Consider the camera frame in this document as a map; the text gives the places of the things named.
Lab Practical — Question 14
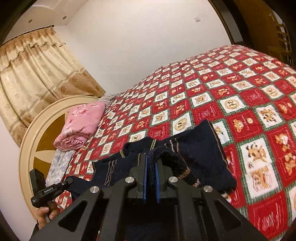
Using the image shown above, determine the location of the folded pink quilt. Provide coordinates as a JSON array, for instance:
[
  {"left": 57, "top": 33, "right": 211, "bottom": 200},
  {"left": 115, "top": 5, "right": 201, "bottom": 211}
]
[{"left": 53, "top": 102, "right": 106, "bottom": 152}]

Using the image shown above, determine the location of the brown wooden door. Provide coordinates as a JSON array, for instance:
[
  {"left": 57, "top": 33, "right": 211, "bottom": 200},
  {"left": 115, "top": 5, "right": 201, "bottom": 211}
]
[{"left": 236, "top": 0, "right": 278, "bottom": 49}]

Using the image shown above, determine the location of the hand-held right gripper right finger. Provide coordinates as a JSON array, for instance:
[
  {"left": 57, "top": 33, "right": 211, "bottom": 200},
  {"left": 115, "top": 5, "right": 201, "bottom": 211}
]
[{"left": 155, "top": 161, "right": 269, "bottom": 241}]

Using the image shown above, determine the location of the navy patterned knit sweater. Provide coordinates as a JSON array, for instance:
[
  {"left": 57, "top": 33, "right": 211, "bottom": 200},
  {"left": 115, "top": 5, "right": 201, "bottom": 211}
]
[{"left": 67, "top": 119, "right": 237, "bottom": 202}]

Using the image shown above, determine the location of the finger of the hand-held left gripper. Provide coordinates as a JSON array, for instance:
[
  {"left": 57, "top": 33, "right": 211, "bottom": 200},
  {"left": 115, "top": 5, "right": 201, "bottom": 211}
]
[{"left": 61, "top": 176, "right": 76, "bottom": 189}]

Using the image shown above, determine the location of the grey floral pillow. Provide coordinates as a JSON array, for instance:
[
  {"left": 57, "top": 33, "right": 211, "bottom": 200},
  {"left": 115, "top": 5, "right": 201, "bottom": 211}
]
[{"left": 45, "top": 148, "right": 77, "bottom": 186}]

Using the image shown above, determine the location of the beige patterned curtain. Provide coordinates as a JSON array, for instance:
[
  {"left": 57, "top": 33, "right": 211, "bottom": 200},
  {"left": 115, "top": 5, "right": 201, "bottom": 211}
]
[{"left": 0, "top": 26, "right": 106, "bottom": 147}]

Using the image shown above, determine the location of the person's left hand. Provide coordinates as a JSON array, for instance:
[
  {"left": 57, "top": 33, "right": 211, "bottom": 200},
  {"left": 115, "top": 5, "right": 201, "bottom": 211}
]
[{"left": 35, "top": 201, "right": 61, "bottom": 230}]

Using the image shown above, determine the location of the striped grey cloth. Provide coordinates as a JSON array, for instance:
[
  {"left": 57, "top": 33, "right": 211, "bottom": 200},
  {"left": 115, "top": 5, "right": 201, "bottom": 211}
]
[{"left": 98, "top": 93, "right": 123, "bottom": 106}]

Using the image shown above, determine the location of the dark door frame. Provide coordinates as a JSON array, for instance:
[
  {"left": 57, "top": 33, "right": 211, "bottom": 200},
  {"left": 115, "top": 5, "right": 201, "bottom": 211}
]
[{"left": 209, "top": 0, "right": 251, "bottom": 45}]

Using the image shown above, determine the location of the cream and brown headboard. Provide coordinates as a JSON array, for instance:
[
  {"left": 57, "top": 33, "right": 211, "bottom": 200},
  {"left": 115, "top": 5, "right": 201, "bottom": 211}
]
[{"left": 19, "top": 95, "right": 104, "bottom": 210}]

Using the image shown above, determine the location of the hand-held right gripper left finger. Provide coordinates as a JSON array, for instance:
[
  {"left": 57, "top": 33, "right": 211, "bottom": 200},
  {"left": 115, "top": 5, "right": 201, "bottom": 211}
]
[{"left": 30, "top": 153, "right": 148, "bottom": 241}]

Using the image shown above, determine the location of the red checked printed bedspread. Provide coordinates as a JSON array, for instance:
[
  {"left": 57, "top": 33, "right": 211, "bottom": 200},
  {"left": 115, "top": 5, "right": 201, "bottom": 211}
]
[{"left": 54, "top": 44, "right": 296, "bottom": 240}]

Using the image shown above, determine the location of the wooden chair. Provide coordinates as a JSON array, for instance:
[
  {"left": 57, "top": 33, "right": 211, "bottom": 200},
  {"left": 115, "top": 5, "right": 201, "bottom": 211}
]
[{"left": 267, "top": 11, "right": 294, "bottom": 63}]

